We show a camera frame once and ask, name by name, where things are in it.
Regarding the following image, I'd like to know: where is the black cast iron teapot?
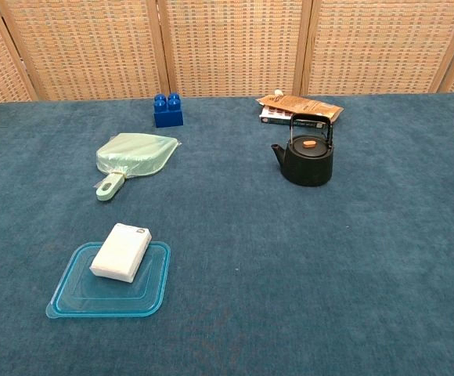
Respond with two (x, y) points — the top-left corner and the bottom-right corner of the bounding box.
(271, 113), (335, 187)

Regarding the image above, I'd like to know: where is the clear blue plastic container lid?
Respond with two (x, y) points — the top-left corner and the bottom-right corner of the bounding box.
(45, 241), (172, 319)

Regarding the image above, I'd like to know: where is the blue carpet table cover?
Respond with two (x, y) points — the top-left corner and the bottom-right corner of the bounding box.
(0, 92), (454, 376)

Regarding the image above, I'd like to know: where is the blue toy building brick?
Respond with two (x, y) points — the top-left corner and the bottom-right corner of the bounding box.
(153, 92), (185, 128)

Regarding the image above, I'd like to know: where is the green dustpan in plastic bag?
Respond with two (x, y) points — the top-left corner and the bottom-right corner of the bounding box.
(95, 132), (183, 202)

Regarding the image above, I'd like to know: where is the brown spouted drink pouch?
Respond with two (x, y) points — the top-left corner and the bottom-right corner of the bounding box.
(255, 89), (344, 125)

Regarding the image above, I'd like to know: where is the white tissue pack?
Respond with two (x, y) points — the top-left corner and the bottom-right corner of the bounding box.
(89, 222), (153, 284)

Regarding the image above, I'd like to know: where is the woven wooden folding screen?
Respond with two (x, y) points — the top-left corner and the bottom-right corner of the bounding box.
(0, 0), (454, 106)

